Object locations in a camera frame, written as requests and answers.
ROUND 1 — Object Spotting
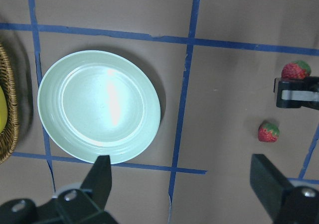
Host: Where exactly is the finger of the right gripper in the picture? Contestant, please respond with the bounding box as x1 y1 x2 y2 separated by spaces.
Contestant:
273 76 319 109

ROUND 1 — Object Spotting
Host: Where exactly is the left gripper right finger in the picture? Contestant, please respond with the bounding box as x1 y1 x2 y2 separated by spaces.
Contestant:
250 154 295 219

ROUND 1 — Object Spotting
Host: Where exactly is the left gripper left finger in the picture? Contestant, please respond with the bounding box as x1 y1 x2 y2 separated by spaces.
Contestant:
80 155 112 214

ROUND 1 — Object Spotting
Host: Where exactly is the red strawberry three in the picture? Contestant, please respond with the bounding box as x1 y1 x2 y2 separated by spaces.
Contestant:
281 60 312 80

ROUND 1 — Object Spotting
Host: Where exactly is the red strawberry two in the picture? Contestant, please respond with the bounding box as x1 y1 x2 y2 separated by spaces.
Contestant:
257 122 280 143

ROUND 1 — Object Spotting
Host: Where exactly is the light green plate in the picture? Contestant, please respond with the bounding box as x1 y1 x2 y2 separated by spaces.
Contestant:
37 50 161 164

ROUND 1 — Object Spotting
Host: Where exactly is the wicker basket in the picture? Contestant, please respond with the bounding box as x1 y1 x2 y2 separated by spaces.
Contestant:
0 45 19 163

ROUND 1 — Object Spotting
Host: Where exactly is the yellow banana bunch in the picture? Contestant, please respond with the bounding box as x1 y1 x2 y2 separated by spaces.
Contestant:
0 88 8 132

